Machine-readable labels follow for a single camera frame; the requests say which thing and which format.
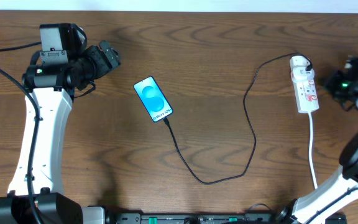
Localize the white USB charger adapter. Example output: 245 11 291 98
291 67 314 83

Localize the black USB charging cable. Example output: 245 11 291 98
162 52 314 185

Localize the white power strip cord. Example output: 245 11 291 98
307 112 319 190

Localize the white power strip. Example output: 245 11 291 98
290 55 319 114

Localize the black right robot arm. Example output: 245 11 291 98
272 57 358 223

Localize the blue Galaxy smartphone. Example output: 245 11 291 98
134 76 173 123

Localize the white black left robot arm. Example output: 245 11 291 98
0 23 121 223

